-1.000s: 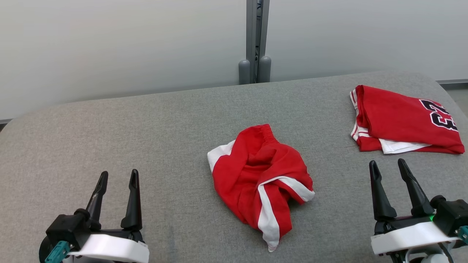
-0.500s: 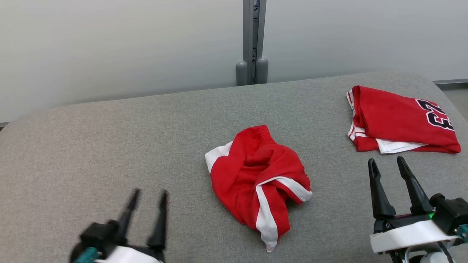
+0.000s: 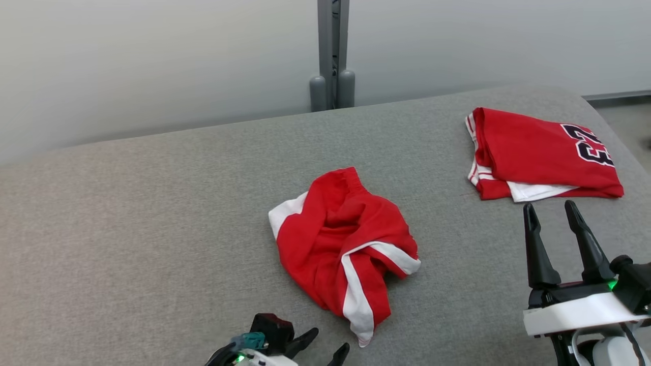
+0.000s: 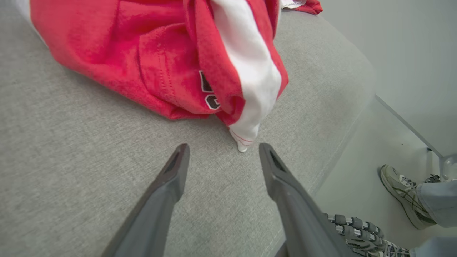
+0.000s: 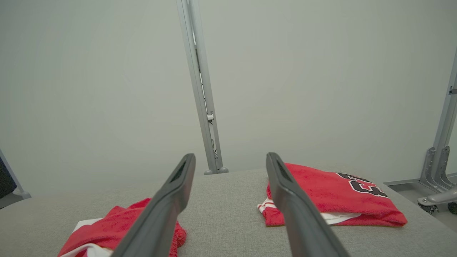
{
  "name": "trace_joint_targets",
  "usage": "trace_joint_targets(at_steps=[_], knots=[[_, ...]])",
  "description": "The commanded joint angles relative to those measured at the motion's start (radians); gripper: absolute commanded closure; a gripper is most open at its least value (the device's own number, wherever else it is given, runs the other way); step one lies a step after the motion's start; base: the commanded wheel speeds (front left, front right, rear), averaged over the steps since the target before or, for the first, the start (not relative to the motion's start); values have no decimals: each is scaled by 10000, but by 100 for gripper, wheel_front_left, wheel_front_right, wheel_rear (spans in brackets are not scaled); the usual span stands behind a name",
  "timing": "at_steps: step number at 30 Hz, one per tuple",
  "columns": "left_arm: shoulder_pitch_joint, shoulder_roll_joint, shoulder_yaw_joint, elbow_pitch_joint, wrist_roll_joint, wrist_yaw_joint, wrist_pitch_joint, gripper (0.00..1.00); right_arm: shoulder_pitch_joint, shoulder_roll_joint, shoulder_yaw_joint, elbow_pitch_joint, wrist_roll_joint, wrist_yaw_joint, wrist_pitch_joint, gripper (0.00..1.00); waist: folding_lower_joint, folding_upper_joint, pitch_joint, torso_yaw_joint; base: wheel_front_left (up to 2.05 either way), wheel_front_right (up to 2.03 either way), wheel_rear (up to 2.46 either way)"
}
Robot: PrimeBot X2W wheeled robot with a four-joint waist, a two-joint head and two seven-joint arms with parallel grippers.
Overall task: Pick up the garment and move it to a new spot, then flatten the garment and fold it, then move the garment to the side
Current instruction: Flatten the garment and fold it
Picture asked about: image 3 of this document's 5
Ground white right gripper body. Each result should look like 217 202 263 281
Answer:
523 280 651 338

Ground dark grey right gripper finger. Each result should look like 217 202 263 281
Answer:
523 203 562 290
564 200 616 284

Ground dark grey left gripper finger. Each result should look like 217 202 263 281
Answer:
285 327 319 359
327 343 350 366

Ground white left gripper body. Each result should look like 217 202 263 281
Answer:
205 343 298 366

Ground red white sports shorts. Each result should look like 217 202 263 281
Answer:
268 167 422 348

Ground red white jersey shirt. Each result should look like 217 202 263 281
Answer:
465 107 625 203

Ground teal left camera connector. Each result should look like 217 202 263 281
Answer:
231 332 267 351

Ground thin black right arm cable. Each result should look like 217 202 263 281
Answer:
619 323 647 366

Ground grey partition post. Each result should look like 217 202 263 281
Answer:
310 0 336 112
333 0 356 109

